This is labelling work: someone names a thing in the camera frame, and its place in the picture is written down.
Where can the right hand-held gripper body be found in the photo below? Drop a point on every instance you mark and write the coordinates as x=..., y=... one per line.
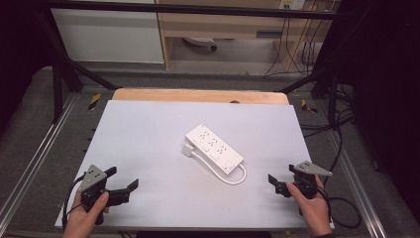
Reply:
x=307, y=181

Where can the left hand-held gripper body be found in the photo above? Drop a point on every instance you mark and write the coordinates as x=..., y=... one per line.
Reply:
x=93, y=177

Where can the person's right hand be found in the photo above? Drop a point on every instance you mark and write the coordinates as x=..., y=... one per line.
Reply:
x=313, y=211

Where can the person's left hand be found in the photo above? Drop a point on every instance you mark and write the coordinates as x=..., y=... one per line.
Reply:
x=84, y=218

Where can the white board sheet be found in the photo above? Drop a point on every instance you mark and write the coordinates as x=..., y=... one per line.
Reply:
x=148, y=148

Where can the yellow black tape marker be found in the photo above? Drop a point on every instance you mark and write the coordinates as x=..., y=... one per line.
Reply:
x=307, y=106
x=94, y=101

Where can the white plug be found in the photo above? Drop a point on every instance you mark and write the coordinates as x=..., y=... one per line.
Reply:
x=187, y=150

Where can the wooden table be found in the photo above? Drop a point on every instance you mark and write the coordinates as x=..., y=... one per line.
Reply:
x=198, y=95

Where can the black curtain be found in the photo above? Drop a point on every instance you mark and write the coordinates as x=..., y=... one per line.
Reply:
x=386, y=99

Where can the white cabinet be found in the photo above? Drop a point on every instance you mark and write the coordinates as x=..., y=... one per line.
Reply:
x=109, y=36

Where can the white floor power strip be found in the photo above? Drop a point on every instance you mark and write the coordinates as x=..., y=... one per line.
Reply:
x=199, y=41

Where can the light wooden desk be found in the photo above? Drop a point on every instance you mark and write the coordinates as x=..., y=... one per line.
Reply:
x=224, y=23

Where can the aluminium rail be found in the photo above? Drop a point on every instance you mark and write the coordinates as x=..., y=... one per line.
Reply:
x=356, y=185
x=36, y=155

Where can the white wall outlet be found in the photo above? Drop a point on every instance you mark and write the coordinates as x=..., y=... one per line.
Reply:
x=292, y=4

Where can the black metal frame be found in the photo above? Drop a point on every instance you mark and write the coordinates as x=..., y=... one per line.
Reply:
x=185, y=8

